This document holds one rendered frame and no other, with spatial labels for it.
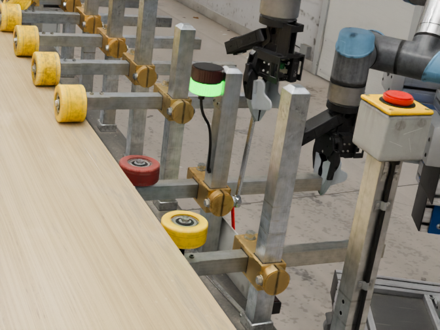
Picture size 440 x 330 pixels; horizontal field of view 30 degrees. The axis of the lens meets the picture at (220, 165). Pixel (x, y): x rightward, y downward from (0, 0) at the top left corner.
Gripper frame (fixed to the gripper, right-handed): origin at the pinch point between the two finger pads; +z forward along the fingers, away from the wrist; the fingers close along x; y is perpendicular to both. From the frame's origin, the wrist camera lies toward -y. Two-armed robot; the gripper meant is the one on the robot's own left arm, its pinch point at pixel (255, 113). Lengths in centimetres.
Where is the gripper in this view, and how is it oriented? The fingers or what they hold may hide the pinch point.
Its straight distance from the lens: 164.1
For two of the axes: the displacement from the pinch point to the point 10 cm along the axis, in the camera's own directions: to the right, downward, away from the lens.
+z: -1.3, 9.2, 3.7
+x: 7.3, -1.7, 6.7
